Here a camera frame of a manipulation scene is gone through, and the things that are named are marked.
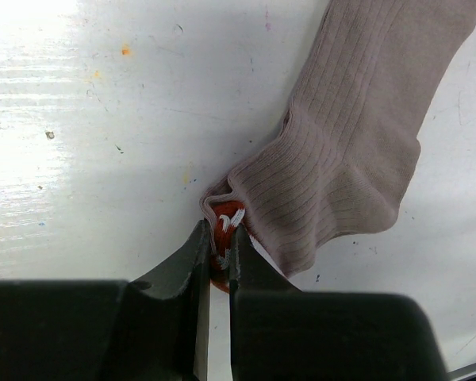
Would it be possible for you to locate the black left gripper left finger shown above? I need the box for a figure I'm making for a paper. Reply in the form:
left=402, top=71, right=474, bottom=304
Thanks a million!
left=131, top=220, right=210, bottom=380

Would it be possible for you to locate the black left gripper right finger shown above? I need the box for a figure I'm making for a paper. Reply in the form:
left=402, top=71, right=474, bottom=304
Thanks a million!
left=229, top=225, right=299, bottom=380

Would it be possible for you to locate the grey sock with red cuff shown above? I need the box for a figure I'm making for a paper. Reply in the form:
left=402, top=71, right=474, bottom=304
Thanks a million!
left=200, top=1, right=476, bottom=291

